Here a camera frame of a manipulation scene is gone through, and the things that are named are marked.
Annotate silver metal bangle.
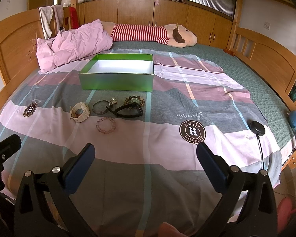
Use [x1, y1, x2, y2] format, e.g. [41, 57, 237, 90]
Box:
[92, 100, 110, 115]

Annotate pale pink bead bracelet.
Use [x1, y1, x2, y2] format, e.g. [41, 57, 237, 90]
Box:
[96, 117, 117, 134]

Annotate black wrist watch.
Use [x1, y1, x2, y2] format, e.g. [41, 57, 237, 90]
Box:
[106, 103, 143, 118]

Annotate brown wooden bead bracelet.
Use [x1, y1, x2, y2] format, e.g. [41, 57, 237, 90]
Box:
[123, 95, 146, 108]

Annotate pink slipper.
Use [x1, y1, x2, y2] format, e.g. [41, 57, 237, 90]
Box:
[277, 197, 296, 234]

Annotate black round puck device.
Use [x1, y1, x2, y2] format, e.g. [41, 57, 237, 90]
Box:
[249, 120, 266, 136]

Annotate wooden headboard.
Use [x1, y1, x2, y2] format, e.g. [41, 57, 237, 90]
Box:
[0, 9, 44, 110]

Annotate green woven bed mat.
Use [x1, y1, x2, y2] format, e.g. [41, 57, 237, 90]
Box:
[111, 42, 296, 150]

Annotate pink crumpled duvet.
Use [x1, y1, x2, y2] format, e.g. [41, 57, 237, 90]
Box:
[36, 19, 113, 73]

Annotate plaid pink grey bedsheet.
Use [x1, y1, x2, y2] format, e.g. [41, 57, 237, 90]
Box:
[0, 51, 282, 236]

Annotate white hanging garment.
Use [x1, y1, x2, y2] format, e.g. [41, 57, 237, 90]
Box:
[38, 6, 53, 39]

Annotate red chair back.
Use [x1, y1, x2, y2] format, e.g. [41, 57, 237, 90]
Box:
[69, 7, 80, 29]

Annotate green cardboard box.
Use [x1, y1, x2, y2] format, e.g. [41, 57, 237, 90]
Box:
[78, 53, 155, 91]

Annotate wooden footboard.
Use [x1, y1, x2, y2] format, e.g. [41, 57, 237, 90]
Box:
[228, 26, 296, 171]

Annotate striped plush dog toy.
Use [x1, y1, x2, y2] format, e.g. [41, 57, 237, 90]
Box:
[102, 22, 198, 48]

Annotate black thin cable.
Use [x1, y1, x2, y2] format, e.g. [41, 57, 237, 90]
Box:
[257, 134, 265, 171]

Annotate white wall socket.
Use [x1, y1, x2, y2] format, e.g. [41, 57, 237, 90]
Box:
[264, 22, 271, 30]

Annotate wooden wall cabinets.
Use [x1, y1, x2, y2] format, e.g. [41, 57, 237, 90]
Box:
[78, 0, 232, 49]

